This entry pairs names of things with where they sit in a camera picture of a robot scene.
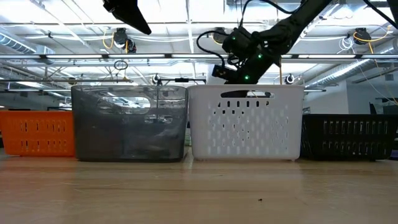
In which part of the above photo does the silver ceiling air duct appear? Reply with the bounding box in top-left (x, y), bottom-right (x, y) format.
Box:
top-left (0, 30), bottom-right (56, 65)
top-left (306, 39), bottom-right (398, 90)

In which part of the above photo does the white perforated plastic basket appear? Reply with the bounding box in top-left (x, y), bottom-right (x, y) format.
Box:
top-left (187, 84), bottom-right (305, 162)

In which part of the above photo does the black slotted plastic basket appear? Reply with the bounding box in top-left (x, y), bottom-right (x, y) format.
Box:
top-left (300, 114), bottom-right (398, 162)

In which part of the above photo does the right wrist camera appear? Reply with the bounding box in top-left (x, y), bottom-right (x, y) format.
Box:
top-left (211, 64), bottom-right (238, 82)

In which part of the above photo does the smoky grey translucent bin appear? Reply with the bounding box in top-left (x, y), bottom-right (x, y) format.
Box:
top-left (70, 85), bottom-right (189, 162)

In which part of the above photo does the long ceiling light strip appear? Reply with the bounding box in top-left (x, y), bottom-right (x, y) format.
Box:
top-left (0, 53), bottom-right (398, 60)

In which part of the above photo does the yellow hanging cable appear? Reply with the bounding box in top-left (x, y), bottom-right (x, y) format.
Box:
top-left (275, 0), bottom-right (284, 85)

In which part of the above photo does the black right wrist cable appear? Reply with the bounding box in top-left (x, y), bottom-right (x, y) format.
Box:
top-left (195, 29), bottom-right (233, 68)

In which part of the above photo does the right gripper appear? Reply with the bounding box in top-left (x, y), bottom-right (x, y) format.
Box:
top-left (221, 50), bottom-right (281, 98)

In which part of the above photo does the black coiled cable loop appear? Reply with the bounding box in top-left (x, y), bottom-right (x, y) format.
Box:
top-left (113, 60), bottom-right (129, 72)

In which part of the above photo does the orange slotted plastic basket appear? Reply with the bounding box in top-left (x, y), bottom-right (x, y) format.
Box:
top-left (0, 110), bottom-right (75, 157)

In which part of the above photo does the white coiled ceiling cable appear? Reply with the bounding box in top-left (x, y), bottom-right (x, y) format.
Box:
top-left (338, 36), bottom-right (354, 54)

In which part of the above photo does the black ceiling cable reel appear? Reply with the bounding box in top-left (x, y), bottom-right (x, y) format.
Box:
top-left (353, 27), bottom-right (371, 44)
top-left (112, 27), bottom-right (129, 47)
top-left (212, 27), bottom-right (225, 45)

